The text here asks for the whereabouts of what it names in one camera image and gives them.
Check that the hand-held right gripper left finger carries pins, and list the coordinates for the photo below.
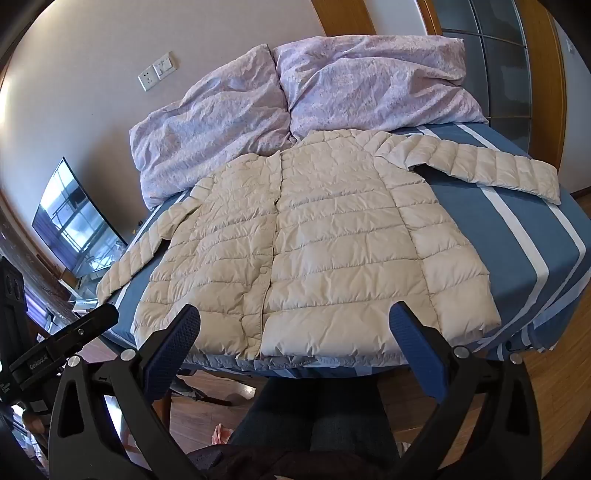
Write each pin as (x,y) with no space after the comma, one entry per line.
(173,337)

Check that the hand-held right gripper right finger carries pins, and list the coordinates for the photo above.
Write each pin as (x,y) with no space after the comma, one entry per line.
(415,342)

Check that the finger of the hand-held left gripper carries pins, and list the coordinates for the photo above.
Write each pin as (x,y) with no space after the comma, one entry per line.
(69,334)

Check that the beige puffer jacket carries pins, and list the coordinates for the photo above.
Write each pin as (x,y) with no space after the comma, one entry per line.
(323,230)

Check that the dark wooden television cabinet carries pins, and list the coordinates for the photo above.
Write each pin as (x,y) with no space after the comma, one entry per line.
(46,300)

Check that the flat screen television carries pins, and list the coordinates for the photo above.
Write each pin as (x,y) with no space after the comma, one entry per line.
(69,217)

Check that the pink cloth scrap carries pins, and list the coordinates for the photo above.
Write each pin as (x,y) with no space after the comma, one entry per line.
(221,434)

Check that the person's legs in dark trousers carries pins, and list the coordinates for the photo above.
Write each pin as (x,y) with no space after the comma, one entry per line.
(286,415)

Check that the blue striped bed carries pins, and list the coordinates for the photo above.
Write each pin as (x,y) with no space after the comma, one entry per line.
(508,230)

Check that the frosted glass door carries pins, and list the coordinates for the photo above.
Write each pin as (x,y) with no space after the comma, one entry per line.
(503,60)

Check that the white wall socket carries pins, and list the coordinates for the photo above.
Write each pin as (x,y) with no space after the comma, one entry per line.
(147,80)

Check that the white light switch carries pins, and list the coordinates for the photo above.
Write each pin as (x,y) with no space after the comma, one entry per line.
(165,64)

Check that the wooden door frame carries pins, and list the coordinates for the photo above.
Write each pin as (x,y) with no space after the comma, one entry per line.
(556,92)

